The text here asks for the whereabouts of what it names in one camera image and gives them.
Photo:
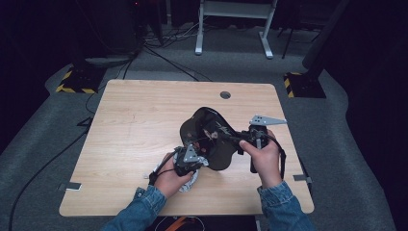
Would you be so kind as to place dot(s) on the grey slanted pole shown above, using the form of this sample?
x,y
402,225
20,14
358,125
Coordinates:
x,y
324,35

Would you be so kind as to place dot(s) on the grey tape tab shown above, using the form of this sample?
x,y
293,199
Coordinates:
x,y
302,178
70,186

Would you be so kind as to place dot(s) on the black tripod stand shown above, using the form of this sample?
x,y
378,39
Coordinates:
x,y
290,40

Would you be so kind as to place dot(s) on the black yellow striped stand base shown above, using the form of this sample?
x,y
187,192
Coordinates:
x,y
304,85
81,80

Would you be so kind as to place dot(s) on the person's right hand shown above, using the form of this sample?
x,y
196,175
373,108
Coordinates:
x,y
267,163

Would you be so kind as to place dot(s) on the person's left hand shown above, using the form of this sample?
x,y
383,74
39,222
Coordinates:
x,y
170,181

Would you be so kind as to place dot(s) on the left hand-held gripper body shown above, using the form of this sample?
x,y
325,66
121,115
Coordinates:
x,y
189,162

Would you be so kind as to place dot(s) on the white metal stand frame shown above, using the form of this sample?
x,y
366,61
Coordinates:
x,y
235,9

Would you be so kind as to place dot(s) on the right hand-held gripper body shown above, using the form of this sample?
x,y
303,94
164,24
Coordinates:
x,y
258,134

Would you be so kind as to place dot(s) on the black floral lacquer tray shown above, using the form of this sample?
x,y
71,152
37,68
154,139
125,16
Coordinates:
x,y
205,128

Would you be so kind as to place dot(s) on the white patterned cloth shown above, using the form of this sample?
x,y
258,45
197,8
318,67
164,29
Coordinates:
x,y
191,184

